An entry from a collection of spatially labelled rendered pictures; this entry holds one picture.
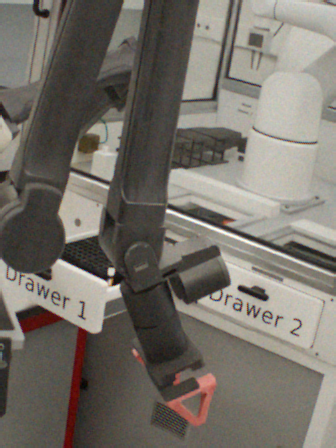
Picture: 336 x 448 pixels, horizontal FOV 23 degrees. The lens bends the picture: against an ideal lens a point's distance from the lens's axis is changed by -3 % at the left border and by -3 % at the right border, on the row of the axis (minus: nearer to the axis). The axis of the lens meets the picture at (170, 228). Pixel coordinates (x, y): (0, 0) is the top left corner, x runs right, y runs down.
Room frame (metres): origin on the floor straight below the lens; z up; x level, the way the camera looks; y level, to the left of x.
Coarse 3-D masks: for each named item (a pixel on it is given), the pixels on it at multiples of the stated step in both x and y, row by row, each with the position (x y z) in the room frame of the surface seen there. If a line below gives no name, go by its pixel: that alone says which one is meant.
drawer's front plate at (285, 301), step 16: (240, 272) 1.67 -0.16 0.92; (224, 288) 1.69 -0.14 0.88; (272, 288) 1.63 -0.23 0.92; (288, 288) 1.62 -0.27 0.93; (208, 304) 1.70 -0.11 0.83; (256, 304) 1.64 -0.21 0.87; (272, 304) 1.62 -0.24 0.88; (288, 304) 1.60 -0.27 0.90; (304, 304) 1.58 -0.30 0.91; (320, 304) 1.57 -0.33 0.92; (240, 320) 1.66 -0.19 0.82; (256, 320) 1.64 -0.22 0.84; (272, 320) 1.62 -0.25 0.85; (288, 320) 1.60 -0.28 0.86; (304, 320) 1.58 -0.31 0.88; (288, 336) 1.59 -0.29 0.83; (304, 336) 1.57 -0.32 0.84
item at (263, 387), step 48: (96, 336) 1.90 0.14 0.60; (192, 336) 1.75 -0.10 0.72; (240, 336) 1.68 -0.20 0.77; (96, 384) 1.89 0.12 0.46; (144, 384) 1.81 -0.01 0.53; (240, 384) 1.67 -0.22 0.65; (288, 384) 1.61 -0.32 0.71; (96, 432) 1.88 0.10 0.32; (144, 432) 1.80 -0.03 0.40; (192, 432) 1.72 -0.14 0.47; (240, 432) 1.65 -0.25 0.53; (288, 432) 1.59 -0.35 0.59
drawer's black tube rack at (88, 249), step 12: (84, 240) 1.76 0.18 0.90; (96, 240) 1.78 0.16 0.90; (72, 252) 1.67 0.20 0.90; (84, 252) 1.69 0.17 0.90; (96, 252) 1.70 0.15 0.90; (72, 264) 1.68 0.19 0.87; (96, 264) 1.64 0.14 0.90; (108, 264) 1.65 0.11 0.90; (96, 276) 1.63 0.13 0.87; (120, 276) 1.66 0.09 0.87
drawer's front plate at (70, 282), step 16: (0, 272) 1.62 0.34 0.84; (64, 272) 1.52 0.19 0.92; (80, 272) 1.50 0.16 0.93; (16, 288) 1.59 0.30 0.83; (64, 288) 1.52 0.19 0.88; (80, 288) 1.49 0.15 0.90; (96, 288) 1.47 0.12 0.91; (48, 304) 1.54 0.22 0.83; (80, 304) 1.49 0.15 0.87; (96, 304) 1.47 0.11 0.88; (80, 320) 1.49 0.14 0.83; (96, 320) 1.47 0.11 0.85
